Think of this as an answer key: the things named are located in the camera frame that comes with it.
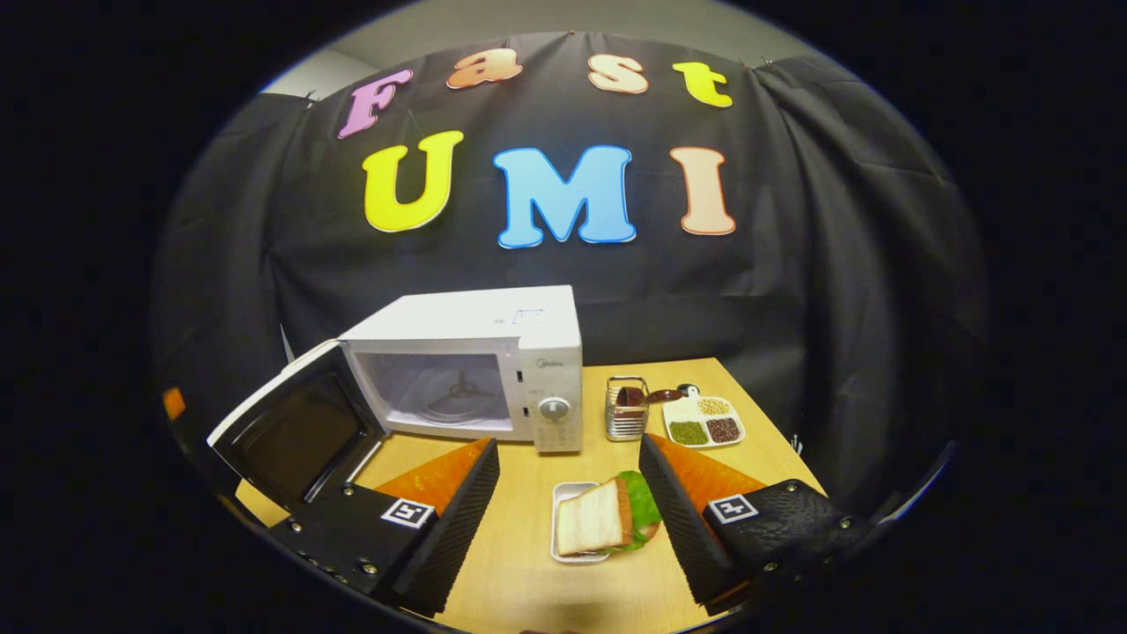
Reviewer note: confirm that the white divided dish with beans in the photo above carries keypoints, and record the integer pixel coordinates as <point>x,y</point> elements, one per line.
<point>704,423</point>

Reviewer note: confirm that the white microwave oven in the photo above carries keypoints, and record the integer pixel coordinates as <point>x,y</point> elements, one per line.
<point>546,335</point>

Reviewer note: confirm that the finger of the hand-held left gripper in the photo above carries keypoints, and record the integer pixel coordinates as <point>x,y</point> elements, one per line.
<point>174,403</point>

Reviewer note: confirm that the white rectangular tray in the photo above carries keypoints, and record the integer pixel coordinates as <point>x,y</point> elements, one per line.
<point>563,493</point>

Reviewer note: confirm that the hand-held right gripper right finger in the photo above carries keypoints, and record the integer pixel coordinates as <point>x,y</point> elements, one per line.
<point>678,519</point>

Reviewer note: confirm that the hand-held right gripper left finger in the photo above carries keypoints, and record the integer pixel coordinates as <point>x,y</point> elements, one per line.
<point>458,528</point>

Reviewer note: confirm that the toast sandwich with lettuce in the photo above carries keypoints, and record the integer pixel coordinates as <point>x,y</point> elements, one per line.
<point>594,519</point>

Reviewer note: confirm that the brown spoon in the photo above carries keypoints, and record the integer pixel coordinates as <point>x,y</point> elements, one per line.
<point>660,396</point>

